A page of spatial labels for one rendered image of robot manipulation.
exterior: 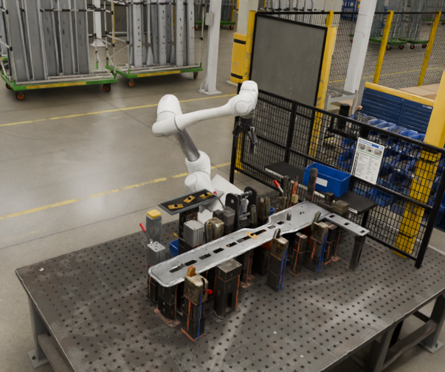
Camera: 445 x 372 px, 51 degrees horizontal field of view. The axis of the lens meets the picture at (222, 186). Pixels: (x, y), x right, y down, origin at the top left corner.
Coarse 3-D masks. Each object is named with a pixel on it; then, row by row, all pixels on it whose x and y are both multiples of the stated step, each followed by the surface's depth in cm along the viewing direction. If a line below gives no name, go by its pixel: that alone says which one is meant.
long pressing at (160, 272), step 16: (288, 208) 317; (304, 208) 319; (320, 208) 321; (272, 224) 296; (288, 224) 298; (304, 224) 300; (224, 240) 276; (256, 240) 278; (176, 256) 256; (192, 256) 258; (224, 256) 261; (160, 272) 243; (176, 272) 244
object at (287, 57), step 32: (256, 32) 532; (288, 32) 492; (320, 32) 458; (256, 64) 543; (288, 64) 501; (320, 64) 465; (288, 96) 512; (320, 96) 472; (256, 128) 567; (288, 128) 524
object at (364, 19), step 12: (372, 0) 629; (360, 12) 642; (372, 12) 639; (360, 24) 646; (360, 36) 650; (360, 48) 655; (360, 60) 664; (348, 72) 678; (360, 72) 676; (348, 84) 683
